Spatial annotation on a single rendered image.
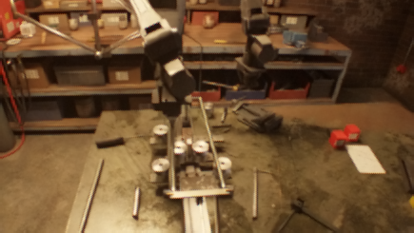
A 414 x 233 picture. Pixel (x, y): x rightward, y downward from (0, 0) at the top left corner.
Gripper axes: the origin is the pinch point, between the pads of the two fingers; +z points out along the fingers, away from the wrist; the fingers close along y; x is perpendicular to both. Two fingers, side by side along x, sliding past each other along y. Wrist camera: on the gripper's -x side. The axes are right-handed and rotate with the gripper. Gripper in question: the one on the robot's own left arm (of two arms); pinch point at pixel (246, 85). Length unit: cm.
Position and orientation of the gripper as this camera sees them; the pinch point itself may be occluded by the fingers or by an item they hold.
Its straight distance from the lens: 98.4
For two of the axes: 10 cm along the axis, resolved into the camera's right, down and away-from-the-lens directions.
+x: -8.6, 2.4, -4.5
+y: -5.0, -5.5, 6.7
